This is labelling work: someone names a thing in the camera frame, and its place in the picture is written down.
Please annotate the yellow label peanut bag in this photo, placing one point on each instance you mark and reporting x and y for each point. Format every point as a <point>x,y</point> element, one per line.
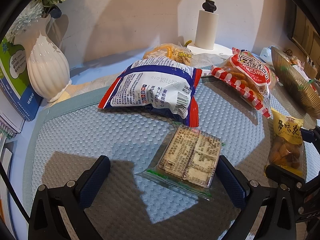
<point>287,143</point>

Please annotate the round yellow cracker pack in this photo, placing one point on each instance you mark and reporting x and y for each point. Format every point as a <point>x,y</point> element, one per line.
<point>174,52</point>

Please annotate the blue white artificial flowers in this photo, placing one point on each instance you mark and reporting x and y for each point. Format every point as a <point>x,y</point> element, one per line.
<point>31,14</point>

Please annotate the clear green edged biscuit pack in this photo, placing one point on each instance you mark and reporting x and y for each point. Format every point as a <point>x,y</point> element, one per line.
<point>187,163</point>

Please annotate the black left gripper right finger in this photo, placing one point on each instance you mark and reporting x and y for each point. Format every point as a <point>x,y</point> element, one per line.
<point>249,196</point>

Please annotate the red striped snack bag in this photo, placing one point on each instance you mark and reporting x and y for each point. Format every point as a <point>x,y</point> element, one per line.
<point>250,77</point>

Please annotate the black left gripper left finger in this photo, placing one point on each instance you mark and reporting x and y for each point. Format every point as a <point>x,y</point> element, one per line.
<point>75,196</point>

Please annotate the white ribbed ceramic vase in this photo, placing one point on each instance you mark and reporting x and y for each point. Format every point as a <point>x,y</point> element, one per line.
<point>47,66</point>

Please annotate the spiral bound notebooks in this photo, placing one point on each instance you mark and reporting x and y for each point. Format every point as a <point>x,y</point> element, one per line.
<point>11,121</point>

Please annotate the gold ribbed bowl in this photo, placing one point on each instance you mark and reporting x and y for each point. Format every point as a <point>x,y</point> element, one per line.
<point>295,84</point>

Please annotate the blue white red snack bag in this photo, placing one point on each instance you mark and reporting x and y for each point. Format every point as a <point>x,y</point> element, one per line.
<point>161,85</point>

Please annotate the light blue textured mat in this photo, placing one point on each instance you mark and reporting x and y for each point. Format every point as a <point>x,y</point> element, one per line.
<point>69,136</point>

